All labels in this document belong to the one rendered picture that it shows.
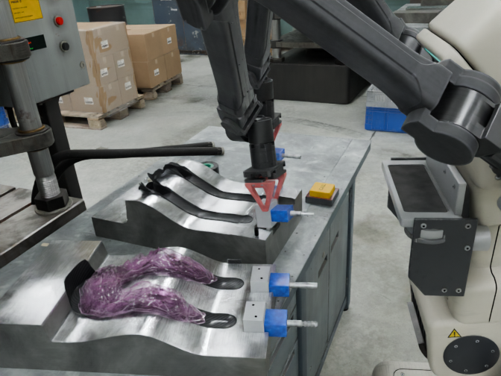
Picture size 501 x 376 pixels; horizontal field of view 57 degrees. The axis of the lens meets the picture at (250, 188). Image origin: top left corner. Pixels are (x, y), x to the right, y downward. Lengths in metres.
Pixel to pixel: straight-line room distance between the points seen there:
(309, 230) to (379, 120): 3.06
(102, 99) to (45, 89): 3.19
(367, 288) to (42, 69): 1.66
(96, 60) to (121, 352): 4.08
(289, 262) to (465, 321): 0.39
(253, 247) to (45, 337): 0.45
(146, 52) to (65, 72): 3.85
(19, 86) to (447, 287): 1.16
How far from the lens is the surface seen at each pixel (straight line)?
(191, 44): 8.18
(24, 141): 1.45
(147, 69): 5.57
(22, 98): 1.44
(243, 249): 1.06
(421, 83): 0.62
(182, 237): 1.14
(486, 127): 0.65
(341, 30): 0.59
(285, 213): 1.03
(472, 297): 0.96
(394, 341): 2.09
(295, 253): 1.14
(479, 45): 0.76
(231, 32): 0.74
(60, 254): 1.07
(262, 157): 1.01
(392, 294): 2.31
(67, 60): 1.73
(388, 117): 4.20
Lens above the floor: 1.45
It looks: 27 degrees down
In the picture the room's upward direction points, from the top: 4 degrees counter-clockwise
